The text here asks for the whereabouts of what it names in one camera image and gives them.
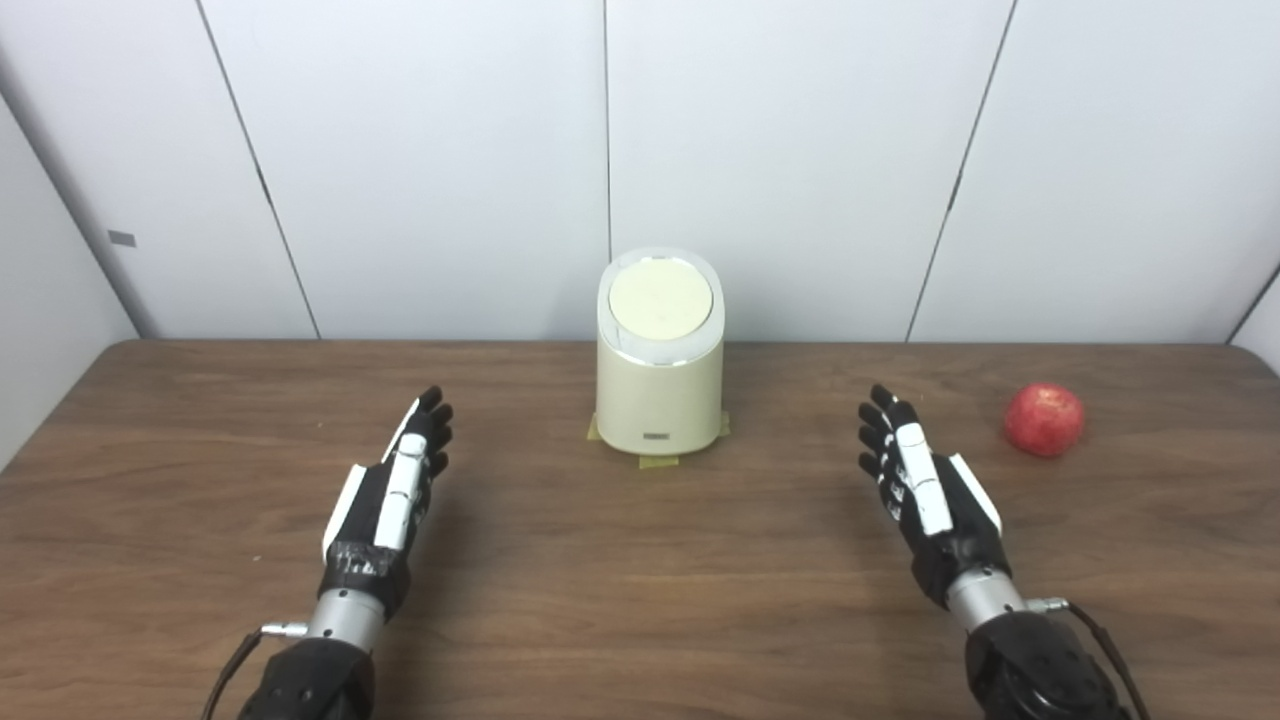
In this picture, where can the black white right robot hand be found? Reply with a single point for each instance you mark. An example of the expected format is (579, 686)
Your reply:
(930, 500)

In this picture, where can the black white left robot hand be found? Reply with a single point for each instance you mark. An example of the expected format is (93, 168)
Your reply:
(400, 500)

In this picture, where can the cream-colored bin body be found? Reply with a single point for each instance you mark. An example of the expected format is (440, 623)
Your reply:
(660, 405)

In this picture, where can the cream round bin lid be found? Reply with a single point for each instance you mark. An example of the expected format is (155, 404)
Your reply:
(660, 297)

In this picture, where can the red apple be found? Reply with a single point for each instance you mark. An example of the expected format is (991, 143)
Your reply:
(1044, 420)

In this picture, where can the grey wall sticker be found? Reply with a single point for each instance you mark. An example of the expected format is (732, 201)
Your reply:
(122, 239)

